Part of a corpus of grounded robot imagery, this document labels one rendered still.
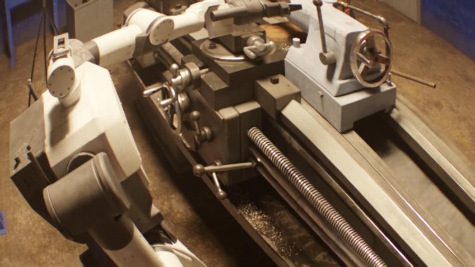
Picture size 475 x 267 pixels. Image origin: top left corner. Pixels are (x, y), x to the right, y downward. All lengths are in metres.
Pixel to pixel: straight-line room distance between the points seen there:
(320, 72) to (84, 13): 3.10
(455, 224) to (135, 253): 1.12
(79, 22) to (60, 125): 3.67
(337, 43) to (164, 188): 1.46
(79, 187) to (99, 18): 3.91
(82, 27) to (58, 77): 3.73
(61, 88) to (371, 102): 1.18
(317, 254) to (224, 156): 0.50
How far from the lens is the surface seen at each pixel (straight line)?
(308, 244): 1.91
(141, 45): 1.19
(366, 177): 1.51
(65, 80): 0.82
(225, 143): 1.88
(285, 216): 2.03
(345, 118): 1.68
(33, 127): 0.93
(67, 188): 0.73
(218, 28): 1.40
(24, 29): 5.86
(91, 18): 4.54
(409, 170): 1.77
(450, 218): 1.62
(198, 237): 2.52
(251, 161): 1.93
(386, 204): 1.44
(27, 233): 2.76
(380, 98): 1.77
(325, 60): 1.65
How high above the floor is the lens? 1.81
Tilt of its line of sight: 35 degrees down
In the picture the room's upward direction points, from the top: 3 degrees counter-clockwise
